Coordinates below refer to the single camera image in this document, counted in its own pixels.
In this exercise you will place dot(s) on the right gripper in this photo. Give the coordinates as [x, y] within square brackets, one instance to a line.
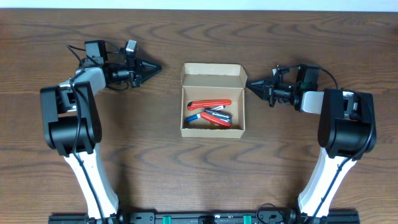
[271, 90]

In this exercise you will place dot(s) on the red black stapler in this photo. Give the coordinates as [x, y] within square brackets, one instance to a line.
[218, 118]

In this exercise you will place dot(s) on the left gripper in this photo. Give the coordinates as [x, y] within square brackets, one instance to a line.
[136, 71]

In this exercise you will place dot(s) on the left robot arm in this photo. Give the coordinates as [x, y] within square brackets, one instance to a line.
[72, 126]

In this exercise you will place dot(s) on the yellow tape roll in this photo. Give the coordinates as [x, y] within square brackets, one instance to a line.
[215, 126]

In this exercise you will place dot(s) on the open cardboard box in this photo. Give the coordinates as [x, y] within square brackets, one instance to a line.
[213, 81]

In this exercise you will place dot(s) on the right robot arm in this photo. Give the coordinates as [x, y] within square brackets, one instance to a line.
[346, 131]

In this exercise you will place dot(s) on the blue whiteboard marker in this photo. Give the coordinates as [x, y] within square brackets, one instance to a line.
[198, 115]

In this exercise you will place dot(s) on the red utility knife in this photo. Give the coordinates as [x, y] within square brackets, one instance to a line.
[193, 105]

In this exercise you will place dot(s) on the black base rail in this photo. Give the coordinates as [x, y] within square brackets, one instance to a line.
[202, 217]

